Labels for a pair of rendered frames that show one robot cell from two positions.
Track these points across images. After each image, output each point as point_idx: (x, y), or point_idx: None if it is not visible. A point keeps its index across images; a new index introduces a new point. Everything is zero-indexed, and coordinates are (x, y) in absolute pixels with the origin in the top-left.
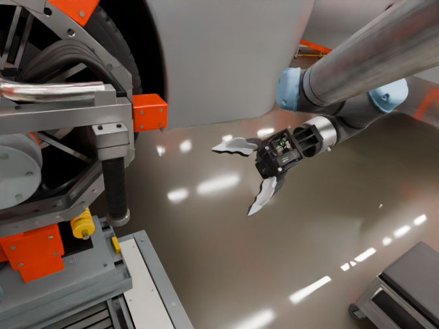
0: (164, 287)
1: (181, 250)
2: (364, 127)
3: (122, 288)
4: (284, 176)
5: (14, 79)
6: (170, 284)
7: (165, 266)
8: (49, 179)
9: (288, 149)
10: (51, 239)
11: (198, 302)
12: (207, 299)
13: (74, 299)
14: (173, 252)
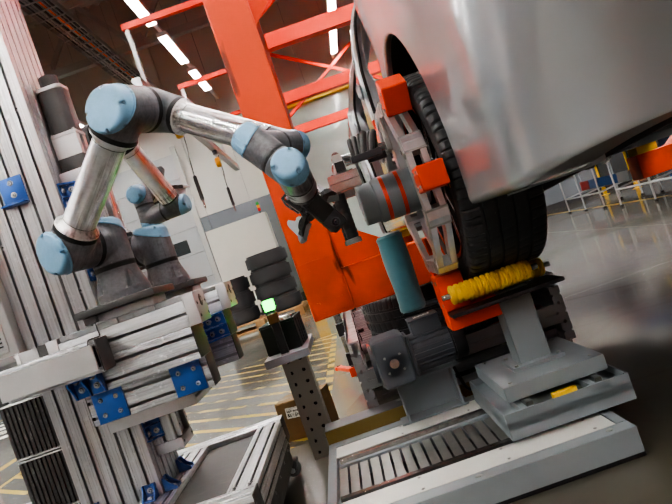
0: (509, 465)
1: (616, 494)
2: (265, 173)
3: (505, 426)
4: (301, 219)
5: (431, 155)
6: (511, 468)
7: (580, 485)
8: None
9: None
10: (437, 288)
11: None
12: None
13: (497, 404)
14: (612, 486)
